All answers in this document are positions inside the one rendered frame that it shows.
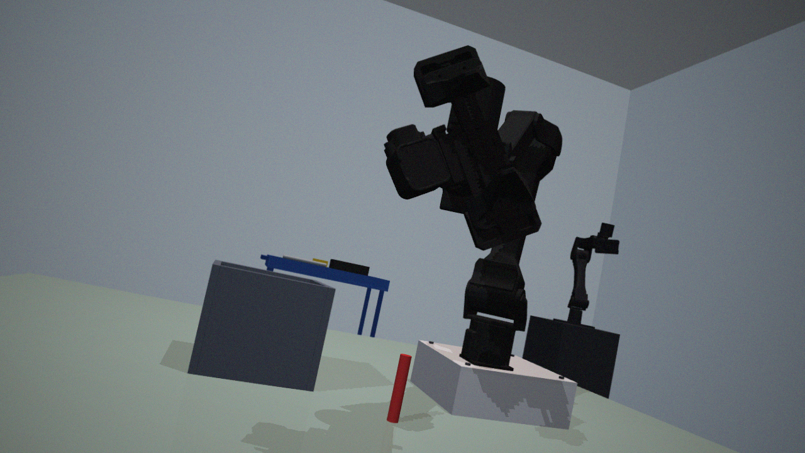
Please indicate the red peg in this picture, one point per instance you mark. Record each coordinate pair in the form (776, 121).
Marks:
(399, 388)

